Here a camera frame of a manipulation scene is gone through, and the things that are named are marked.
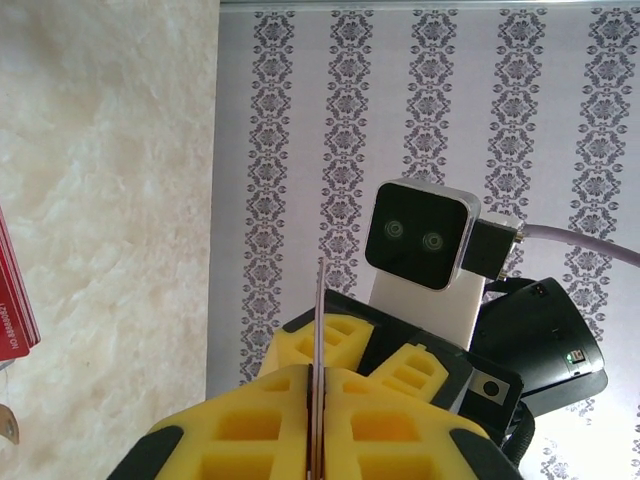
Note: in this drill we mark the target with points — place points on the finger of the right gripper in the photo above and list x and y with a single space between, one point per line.
300 345
415 372

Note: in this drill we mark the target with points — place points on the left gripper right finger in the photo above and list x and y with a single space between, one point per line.
390 440

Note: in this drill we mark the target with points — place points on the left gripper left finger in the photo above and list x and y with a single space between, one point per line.
240 440

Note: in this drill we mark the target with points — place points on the black card with gold lines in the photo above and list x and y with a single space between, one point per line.
319 325

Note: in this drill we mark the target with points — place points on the clear acrylic card stand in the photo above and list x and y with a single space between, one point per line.
7 425

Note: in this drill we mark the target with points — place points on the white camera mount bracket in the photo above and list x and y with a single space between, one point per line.
430 315

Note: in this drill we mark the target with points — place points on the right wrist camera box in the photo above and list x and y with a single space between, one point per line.
420 235

